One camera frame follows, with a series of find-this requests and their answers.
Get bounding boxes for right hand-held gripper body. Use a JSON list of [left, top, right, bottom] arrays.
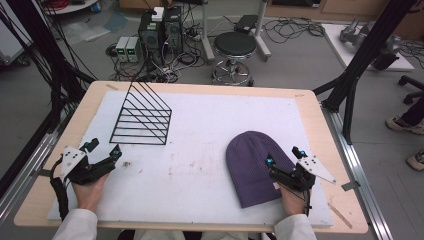
[[268, 155, 337, 193]]

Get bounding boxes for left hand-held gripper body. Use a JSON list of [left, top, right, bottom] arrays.
[[59, 146, 117, 186]]

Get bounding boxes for purple knit beanie hat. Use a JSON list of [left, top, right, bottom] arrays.
[[225, 130, 298, 210]]

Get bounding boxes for person's left hand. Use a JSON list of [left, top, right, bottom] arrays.
[[71, 172, 110, 213]]

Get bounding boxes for person's right hand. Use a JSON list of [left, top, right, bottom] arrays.
[[277, 182, 312, 217]]

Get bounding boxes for grey tape strip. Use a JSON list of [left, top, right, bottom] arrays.
[[340, 180, 362, 192]]

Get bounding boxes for person's right white sleeve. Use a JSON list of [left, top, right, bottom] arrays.
[[273, 213, 318, 240]]

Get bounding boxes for person's white sleeve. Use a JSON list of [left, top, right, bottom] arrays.
[[273, 213, 318, 240], [51, 208, 99, 240]]

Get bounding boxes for thin wooden stick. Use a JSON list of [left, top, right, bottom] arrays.
[[326, 202, 354, 230]]

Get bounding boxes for person's left white sleeve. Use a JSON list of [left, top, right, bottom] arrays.
[[51, 208, 99, 240]]

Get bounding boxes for white foam mat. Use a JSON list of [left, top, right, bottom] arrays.
[[47, 90, 335, 228]]

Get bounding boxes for grey power supply box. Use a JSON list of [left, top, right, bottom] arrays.
[[125, 36, 142, 63], [115, 36, 130, 63]]

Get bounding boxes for person's lap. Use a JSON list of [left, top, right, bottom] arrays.
[[116, 229, 278, 240]]

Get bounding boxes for white platform board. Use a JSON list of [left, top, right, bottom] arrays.
[[321, 23, 416, 73]]

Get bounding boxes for black round stool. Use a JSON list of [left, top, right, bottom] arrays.
[[211, 31, 258, 87]]

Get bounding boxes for black computer tower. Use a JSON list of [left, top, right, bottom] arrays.
[[162, 5, 184, 56], [137, 11, 165, 66]]

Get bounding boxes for black office chair base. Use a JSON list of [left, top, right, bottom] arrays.
[[398, 74, 424, 106]]

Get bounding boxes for grey robot on platform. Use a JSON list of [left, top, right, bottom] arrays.
[[339, 17, 403, 71]]

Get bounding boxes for white table stand legs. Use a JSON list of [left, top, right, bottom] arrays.
[[199, 0, 273, 66]]

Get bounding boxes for black flat box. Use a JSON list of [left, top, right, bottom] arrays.
[[233, 14, 260, 35]]

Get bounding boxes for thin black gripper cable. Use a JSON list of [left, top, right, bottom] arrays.
[[303, 189, 312, 218]]

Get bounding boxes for black sleeved gripper cable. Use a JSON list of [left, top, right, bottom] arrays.
[[49, 156, 70, 222]]

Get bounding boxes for black wire rack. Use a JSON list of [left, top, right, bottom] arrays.
[[108, 80, 173, 146]]

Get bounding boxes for aluminium rail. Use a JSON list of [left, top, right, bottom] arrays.
[[0, 109, 73, 221], [320, 103, 396, 240]]

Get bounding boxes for black metal frame stand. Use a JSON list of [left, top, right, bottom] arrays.
[[0, 0, 98, 134], [312, 0, 419, 146]]

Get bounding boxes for tangle of black floor cables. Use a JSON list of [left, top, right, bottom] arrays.
[[263, 16, 326, 45]]

